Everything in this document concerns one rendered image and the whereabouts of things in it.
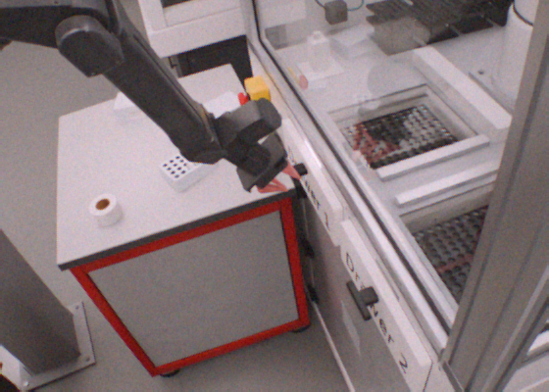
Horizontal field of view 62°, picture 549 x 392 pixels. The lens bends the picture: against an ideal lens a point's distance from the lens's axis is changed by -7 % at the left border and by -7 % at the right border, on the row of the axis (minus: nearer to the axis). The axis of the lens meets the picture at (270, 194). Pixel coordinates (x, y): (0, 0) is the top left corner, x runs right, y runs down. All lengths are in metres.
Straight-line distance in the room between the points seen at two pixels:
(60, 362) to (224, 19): 1.36
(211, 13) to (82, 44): 1.21
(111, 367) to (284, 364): 0.64
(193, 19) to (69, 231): 0.79
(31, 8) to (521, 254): 0.43
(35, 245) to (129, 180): 1.22
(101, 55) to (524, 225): 0.38
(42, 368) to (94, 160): 0.90
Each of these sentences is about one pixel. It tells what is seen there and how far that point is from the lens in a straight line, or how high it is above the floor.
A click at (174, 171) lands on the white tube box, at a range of 1.21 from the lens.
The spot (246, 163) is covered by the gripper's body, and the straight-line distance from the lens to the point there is 0.85.
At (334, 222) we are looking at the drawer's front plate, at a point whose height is 0.89.
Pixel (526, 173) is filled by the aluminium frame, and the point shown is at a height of 1.32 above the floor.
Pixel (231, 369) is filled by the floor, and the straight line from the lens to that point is 1.76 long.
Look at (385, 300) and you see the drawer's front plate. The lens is 0.76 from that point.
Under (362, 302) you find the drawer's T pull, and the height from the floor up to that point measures 0.91.
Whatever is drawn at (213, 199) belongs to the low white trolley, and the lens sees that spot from 1.16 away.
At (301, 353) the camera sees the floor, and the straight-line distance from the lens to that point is 1.75.
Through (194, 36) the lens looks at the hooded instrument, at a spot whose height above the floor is 0.85.
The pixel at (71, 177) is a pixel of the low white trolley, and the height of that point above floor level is 0.76.
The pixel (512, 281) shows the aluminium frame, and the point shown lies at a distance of 0.45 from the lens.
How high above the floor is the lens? 1.57
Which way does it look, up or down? 46 degrees down
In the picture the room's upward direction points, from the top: 11 degrees counter-clockwise
